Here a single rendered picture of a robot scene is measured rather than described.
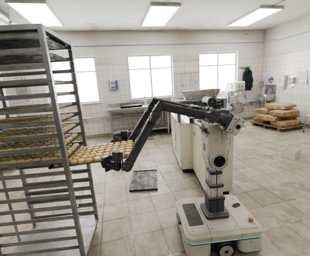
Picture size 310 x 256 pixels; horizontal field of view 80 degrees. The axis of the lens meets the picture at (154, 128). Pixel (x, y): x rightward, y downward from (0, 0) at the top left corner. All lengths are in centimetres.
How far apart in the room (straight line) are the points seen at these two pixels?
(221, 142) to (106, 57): 480
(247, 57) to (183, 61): 229
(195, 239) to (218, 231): 20
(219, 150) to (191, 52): 507
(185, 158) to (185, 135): 38
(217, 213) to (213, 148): 62
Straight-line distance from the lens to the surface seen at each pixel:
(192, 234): 172
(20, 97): 146
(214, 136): 150
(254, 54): 759
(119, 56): 584
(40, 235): 224
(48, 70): 134
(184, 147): 294
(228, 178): 251
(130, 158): 122
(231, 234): 180
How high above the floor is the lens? 143
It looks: 13 degrees down
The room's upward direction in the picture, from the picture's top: 4 degrees counter-clockwise
